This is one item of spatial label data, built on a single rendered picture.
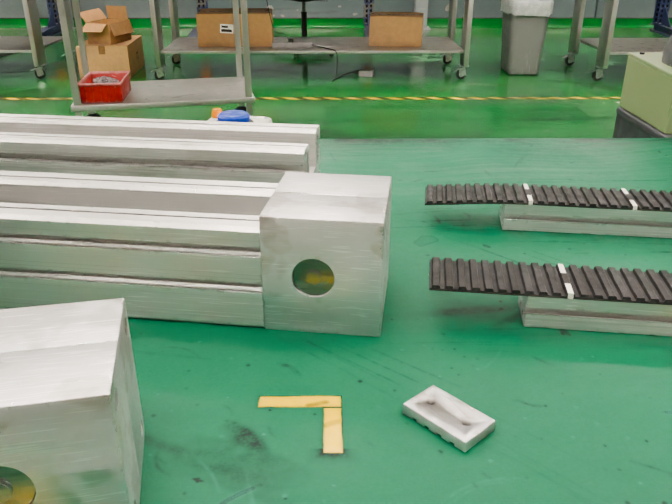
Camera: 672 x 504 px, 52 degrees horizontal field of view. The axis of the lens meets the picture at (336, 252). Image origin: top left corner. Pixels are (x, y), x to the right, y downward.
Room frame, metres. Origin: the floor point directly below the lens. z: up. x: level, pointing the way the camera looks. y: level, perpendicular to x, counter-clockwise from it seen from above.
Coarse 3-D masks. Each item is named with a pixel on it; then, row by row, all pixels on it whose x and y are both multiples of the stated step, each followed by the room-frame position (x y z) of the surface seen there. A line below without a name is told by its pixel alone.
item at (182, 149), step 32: (0, 128) 0.76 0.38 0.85; (32, 128) 0.75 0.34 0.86; (64, 128) 0.75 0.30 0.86; (96, 128) 0.74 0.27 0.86; (128, 128) 0.74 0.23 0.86; (160, 128) 0.73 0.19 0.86; (192, 128) 0.73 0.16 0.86; (224, 128) 0.73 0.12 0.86; (256, 128) 0.72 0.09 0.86; (288, 128) 0.72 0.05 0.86; (0, 160) 0.68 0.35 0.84; (32, 160) 0.69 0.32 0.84; (64, 160) 0.68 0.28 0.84; (96, 160) 0.68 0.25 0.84; (128, 160) 0.68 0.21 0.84; (160, 160) 0.67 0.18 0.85; (192, 160) 0.66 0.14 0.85; (224, 160) 0.65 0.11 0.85; (256, 160) 0.65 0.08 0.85; (288, 160) 0.64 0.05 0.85
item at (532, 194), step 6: (522, 186) 0.68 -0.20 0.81; (528, 186) 0.68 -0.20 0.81; (534, 186) 0.68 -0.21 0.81; (522, 192) 0.67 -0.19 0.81; (528, 192) 0.66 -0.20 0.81; (534, 192) 0.66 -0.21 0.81; (540, 192) 0.67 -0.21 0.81; (528, 198) 0.64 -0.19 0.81; (534, 198) 0.65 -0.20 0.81; (540, 198) 0.64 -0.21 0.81; (528, 204) 0.64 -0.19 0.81; (534, 204) 0.64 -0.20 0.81; (540, 204) 0.64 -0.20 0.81
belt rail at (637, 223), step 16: (512, 208) 0.64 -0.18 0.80; (528, 208) 0.64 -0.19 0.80; (544, 208) 0.64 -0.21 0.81; (560, 208) 0.64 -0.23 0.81; (576, 208) 0.64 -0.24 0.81; (592, 208) 0.63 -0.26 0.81; (512, 224) 0.64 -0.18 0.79; (528, 224) 0.64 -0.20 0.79; (544, 224) 0.64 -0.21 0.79; (560, 224) 0.64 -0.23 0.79; (576, 224) 0.63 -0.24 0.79; (592, 224) 0.63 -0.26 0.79; (608, 224) 0.63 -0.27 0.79; (624, 224) 0.63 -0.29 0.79; (640, 224) 0.63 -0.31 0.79; (656, 224) 0.63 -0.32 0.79
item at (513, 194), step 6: (504, 186) 0.68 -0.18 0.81; (510, 186) 0.69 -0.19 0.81; (516, 186) 0.68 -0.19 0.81; (504, 192) 0.67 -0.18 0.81; (510, 192) 0.66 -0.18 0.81; (516, 192) 0.66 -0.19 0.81; (504, 198) 0.65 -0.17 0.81; (510, 198) 0.64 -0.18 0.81; (516, 198) 0.65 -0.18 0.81; (522, 198) 0.64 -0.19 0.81; (516, 204) 0.64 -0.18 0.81; (522, 204) 0.64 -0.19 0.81
